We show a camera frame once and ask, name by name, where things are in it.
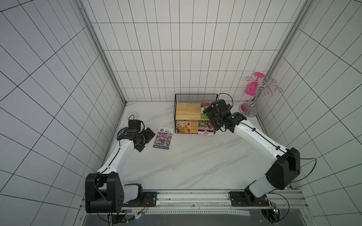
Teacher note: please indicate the black wire mesh shelf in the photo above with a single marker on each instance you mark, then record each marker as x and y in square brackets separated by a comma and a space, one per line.
[189, 107]

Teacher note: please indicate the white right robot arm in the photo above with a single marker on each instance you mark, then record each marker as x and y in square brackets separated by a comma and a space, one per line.
[285, 163]

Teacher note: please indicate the purple flowers seed bag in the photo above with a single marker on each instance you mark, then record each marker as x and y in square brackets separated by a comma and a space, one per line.
[163, 138]

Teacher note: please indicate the orange shop seed bag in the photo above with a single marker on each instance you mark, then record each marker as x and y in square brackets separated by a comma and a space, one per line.
[183, 127]

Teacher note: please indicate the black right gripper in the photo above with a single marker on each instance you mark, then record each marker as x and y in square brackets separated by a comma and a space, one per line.
[212, 110]

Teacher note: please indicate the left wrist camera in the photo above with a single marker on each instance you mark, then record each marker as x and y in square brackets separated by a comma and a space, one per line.
[134, 126]

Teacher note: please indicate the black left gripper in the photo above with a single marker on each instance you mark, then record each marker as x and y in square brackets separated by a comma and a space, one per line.
[139, 148]

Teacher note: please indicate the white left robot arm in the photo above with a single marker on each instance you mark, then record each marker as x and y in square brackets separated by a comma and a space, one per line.
[104, 191]

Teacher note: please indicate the pink roses seed bag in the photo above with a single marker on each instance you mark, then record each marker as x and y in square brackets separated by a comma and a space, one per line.
[205, 128]

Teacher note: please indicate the blue floral ceramic dish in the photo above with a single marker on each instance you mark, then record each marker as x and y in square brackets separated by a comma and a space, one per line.
[121, 133]

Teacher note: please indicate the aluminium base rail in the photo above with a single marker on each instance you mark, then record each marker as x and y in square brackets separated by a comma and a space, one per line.
[213, 202]

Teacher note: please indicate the chrome pink cup stand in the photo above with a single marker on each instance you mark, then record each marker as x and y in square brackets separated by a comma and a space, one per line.
[258, 83]

